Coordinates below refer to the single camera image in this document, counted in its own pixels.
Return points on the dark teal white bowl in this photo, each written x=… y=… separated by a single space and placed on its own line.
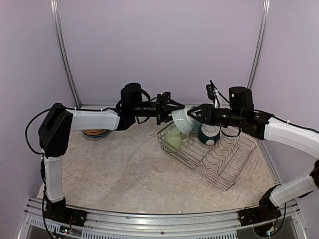
x=208 y=134

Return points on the light green cup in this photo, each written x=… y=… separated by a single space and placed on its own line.
x=174 y=139

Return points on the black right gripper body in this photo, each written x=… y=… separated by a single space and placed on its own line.
x=211 y=119

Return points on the yellow polka dot plate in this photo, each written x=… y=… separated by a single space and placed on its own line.
x=94 y=132

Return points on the right aluminium corner post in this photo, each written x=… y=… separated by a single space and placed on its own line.
x=260 y=42

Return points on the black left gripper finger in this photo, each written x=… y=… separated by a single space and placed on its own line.
x=173 y=105
x=167 y=117

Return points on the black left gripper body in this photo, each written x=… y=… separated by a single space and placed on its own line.
x=160 y=109

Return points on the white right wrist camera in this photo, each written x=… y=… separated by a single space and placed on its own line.
x=213 y=94

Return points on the left aluminium corner post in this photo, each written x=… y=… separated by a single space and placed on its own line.
x=63 y=52

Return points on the aluminium front frame rail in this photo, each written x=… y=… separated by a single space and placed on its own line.
x=101 y=224

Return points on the aluminium corner post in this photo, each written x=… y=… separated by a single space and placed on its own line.
x=260 y=42
x=63 y=52

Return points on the metal wire dish rack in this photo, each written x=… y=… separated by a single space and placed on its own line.
x=220 y=164

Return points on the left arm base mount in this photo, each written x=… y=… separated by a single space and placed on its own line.
x=70 y=216

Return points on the light blue cup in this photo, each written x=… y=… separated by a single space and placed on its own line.
x=196 y=128

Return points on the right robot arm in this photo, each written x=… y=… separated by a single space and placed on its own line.
x=266 y=126

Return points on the pale striped bowl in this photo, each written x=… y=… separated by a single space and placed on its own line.
x=182 y=120

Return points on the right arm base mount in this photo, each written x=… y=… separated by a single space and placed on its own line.
x=255 y=215

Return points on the blue polka dot plate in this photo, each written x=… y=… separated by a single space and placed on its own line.
x=99 y=136

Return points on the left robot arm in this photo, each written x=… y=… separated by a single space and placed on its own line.
x=60 y=121

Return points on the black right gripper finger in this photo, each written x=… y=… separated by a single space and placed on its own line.
x=196 y=111
x=199 y=118

